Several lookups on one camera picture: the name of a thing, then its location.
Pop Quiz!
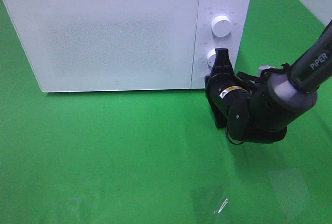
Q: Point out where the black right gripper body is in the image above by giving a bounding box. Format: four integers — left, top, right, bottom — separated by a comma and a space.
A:
204, 74, 250, 119

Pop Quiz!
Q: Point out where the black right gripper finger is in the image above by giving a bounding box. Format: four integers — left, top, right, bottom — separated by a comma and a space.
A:
207, 97, 228, 129
210, 48, 235, 79

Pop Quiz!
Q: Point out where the white timer knob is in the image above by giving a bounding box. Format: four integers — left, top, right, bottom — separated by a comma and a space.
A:
206, 49, 216, 67

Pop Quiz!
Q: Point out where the white microwave door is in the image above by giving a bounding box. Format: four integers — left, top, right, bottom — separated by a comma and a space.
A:
4, 0, 198, 92

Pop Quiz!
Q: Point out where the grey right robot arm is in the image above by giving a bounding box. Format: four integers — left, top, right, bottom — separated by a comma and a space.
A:
205, 25, 331, 145

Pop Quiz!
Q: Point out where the white power knob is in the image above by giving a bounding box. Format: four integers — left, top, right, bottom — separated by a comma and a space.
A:
211, 14, 232, 37

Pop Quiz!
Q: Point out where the clear tape patch centre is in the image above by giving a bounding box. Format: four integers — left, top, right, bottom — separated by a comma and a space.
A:
190, 184, 232, 223

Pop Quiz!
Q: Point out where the clear tape patch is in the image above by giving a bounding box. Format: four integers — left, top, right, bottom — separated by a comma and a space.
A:
190, 184, 232, 223
268, 168, 310, 220

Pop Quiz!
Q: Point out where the clear tape patch right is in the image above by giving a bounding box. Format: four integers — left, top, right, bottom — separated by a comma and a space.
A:
268, 168, 310, 220

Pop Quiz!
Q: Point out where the white microwave oven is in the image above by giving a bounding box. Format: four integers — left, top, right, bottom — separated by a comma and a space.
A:
3, 0, 250, 93

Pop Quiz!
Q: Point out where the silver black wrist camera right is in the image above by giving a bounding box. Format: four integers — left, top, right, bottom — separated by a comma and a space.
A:
258, 65, 274, 77

